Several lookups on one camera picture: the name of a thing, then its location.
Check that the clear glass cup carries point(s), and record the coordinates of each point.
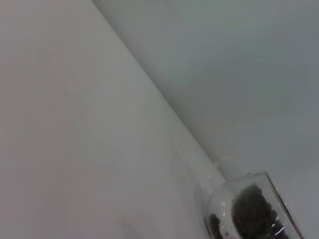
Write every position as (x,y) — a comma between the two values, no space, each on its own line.
(221,199)

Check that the spilled coffee bean cluster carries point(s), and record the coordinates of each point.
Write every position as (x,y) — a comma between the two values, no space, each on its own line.
(215,224)

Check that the coffee bean pile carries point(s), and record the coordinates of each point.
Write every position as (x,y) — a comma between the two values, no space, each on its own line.
(251,209)

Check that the clear glass saucer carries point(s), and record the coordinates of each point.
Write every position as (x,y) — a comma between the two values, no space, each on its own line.
(199,199)

